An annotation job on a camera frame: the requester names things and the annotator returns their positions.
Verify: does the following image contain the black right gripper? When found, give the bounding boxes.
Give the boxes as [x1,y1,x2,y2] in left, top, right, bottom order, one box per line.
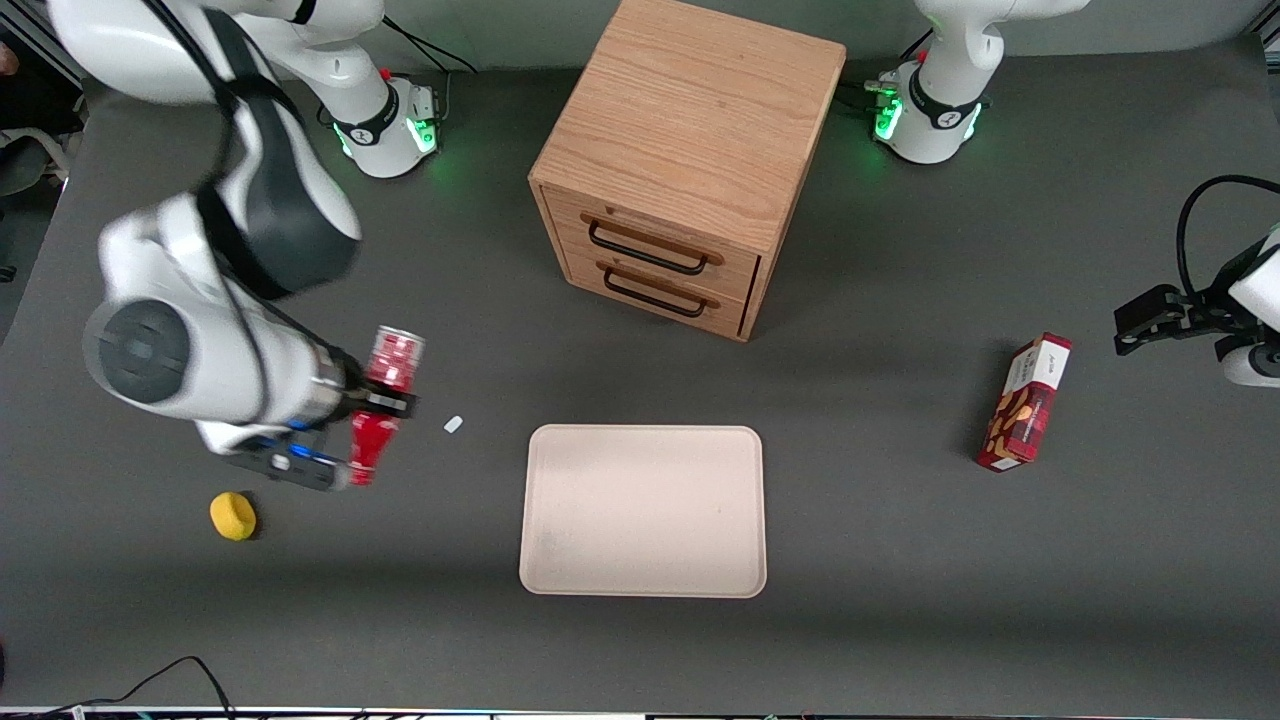
[318,344,420,431]

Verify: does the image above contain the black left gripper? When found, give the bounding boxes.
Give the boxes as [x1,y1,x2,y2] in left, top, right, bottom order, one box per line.
[1114,262,1253,357]

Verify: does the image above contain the beige plastic tray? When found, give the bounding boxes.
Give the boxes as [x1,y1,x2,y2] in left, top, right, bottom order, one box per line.
[519,424,768,599]

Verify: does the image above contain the red snack box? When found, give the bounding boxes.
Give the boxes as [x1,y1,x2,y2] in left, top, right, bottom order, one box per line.
[976,332,1073,473]

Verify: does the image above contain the yellow round sponge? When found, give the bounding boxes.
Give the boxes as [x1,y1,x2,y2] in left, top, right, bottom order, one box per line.
[209,491,258,542]

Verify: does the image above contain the wooden drawer cabinet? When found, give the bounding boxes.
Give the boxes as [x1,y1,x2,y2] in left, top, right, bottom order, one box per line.
[528,0,848,344]

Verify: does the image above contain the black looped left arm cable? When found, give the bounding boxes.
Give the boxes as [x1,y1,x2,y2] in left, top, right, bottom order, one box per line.
[1176,174,1280,301]

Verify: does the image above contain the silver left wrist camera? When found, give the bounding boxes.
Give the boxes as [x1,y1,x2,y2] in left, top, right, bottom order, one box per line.
[1216,335,1280,390]

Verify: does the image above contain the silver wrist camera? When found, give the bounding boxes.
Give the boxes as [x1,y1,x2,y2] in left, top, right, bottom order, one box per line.
[224,430,352,494]
[1216,335,1280,390]

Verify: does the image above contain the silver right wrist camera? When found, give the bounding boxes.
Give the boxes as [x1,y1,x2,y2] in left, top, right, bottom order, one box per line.
[224,430,352,494]

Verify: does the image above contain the black wire drawer handle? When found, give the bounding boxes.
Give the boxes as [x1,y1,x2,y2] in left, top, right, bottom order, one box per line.
[602,266,708,320]
[587,219,710,277]

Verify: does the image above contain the black cable at table edge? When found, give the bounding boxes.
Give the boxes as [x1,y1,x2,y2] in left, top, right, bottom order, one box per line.
[0,655,238,720]

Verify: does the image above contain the black right base cable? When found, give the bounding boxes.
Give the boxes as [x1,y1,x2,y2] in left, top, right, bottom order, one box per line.
[378,18,479,123]

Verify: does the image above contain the black left base cables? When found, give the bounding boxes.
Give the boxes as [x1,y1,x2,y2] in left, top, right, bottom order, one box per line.
[838,28,936,113]

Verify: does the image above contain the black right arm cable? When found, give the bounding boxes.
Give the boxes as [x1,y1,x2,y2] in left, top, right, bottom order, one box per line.
[140,0,351,421]

